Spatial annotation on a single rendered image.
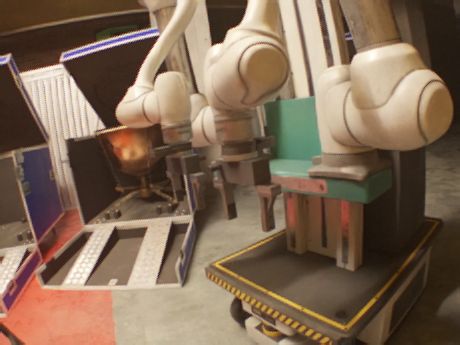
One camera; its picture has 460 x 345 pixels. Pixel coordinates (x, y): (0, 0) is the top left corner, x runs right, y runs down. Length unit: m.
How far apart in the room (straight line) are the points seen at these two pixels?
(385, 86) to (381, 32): 0.11
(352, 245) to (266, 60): 0.78
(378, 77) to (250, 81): 0.25
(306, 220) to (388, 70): 0.80
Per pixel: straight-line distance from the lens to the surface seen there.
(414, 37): 6.61
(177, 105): 0.84
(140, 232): 2.53
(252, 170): 0.59
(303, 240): 1.23
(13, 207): 3.74
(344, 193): 0.76
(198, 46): 3.67
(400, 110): 0.54
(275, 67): 0.42
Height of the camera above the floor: 0.90
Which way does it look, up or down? 11 degrees down
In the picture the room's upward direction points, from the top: 8 degrees counter-clockwise
